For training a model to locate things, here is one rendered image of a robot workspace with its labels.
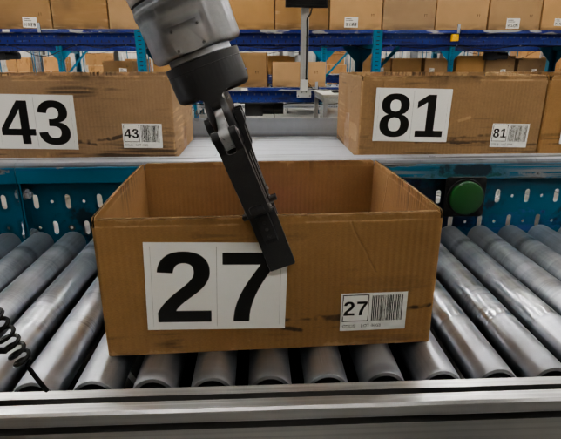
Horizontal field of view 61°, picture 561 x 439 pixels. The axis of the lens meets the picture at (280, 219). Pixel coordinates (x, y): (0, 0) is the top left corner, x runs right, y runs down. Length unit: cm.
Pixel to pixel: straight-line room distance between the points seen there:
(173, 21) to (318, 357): 39
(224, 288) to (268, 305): 6
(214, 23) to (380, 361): 40
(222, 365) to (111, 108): 63
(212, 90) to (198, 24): 6
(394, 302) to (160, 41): 38
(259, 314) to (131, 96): 60
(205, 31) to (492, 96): 76
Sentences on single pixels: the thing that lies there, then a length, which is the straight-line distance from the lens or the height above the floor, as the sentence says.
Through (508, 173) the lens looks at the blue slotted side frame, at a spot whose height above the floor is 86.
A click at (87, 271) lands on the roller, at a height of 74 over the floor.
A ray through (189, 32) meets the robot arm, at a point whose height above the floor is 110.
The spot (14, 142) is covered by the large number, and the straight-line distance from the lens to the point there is 113.
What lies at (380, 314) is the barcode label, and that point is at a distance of 59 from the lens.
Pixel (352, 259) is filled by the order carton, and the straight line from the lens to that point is 55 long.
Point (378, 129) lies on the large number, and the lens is 104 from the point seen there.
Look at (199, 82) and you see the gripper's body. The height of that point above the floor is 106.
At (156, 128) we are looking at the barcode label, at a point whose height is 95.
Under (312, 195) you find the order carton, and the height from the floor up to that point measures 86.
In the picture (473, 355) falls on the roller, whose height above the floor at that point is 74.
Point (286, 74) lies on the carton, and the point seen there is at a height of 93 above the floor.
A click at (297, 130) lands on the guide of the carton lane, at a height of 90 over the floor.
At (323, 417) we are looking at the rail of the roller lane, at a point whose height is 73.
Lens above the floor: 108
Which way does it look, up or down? 19 degrees down
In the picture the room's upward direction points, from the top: straight up
